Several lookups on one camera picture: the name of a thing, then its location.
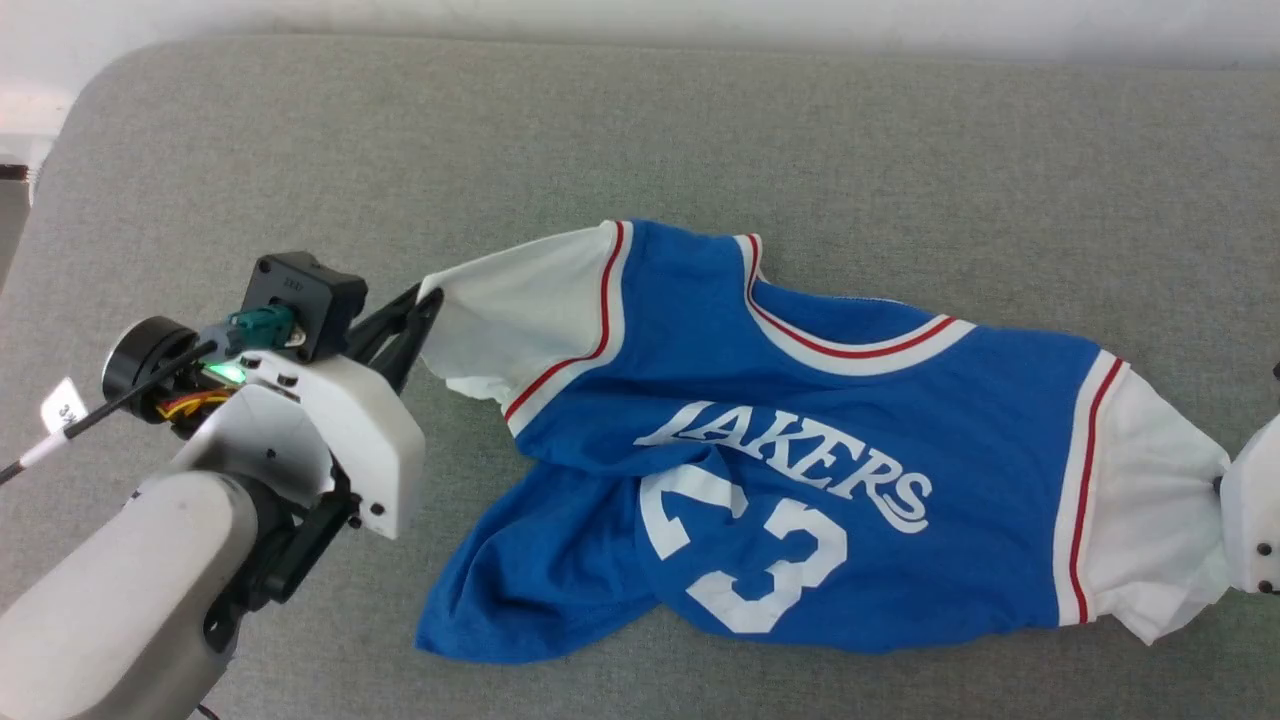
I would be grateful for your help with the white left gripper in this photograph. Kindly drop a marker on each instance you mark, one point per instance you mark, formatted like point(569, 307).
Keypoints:
point(370, 450)

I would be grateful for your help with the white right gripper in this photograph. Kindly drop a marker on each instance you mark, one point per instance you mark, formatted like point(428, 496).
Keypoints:
point(1255, 510)

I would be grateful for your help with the blue Lakers jersey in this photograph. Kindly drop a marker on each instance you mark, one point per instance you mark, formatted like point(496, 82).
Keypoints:
point(800, 400)

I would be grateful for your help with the grey-white left robot arm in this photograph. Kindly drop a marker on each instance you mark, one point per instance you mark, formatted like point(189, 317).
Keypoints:
point(120, 600)

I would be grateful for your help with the grey-green fabric sofa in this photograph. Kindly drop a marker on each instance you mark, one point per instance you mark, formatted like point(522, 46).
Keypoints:
point(700, 120)

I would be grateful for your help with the dark brown baseboard strip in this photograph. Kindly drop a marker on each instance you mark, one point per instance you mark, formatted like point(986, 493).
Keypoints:
point(12, 172)

